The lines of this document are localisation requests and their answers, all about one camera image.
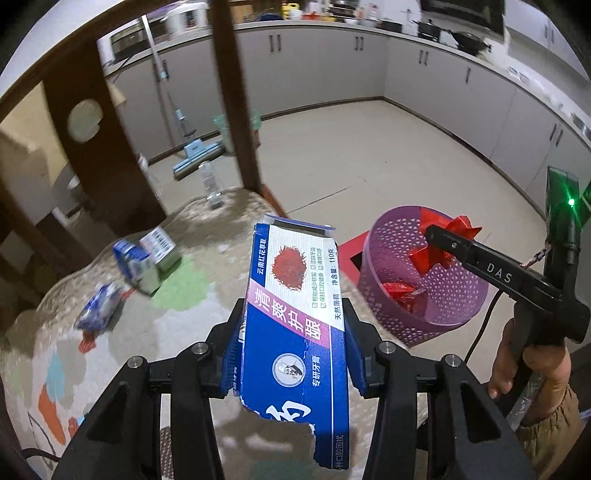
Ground blue toothpaste box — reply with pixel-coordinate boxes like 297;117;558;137
240;215;352;472

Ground blue white carton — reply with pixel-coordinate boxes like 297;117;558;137
113;237;158;282

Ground white upper wall cabinet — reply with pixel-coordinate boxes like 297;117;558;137
505;0;591;79

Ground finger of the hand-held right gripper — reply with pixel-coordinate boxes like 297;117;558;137
425;224;472;266

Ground green white medicine box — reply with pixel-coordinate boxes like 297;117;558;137
139;226;183;296

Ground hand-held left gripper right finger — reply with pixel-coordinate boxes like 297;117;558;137
344;305;539;480

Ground blue white plastic packet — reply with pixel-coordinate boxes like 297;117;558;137
74;282;134;333

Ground red cigarette box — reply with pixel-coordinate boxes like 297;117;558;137
382;281;428;315

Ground purple plastic basket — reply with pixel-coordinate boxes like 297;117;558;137
358;205;490;347

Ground person's right hand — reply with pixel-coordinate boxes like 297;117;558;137
488;320;568;402

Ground black cable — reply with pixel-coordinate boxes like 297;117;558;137
464;291;502;365

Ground blue-headed mop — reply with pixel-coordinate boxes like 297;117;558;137
140;14;228;182

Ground dark wooden chair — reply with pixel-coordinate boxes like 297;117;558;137
0;0;289;287

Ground green trash bin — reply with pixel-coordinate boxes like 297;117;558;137
213;108;262;153

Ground grey kitchen cabinets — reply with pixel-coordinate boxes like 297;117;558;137
104;18;591;219

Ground red black braided cord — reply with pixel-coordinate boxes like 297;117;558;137
522;244;553;270

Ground black wok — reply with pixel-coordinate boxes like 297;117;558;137
450;30;493;52

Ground quilted heart-print blanket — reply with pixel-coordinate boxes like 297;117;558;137
0;187;416;480

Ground black range hood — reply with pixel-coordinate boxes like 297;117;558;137
420;0;506;33

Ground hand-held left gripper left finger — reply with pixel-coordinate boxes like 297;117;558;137
52;299;245;480

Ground person's right forearm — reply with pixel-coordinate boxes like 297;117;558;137
515;383;583;467

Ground black microwave oven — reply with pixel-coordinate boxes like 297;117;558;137
110;28;145;61

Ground red floor mat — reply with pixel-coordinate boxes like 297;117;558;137
338;233;370;287

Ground red foil wrapper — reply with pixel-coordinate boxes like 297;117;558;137
409;208;483;273

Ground silver metal clip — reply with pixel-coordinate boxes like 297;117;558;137
202;161;225;210

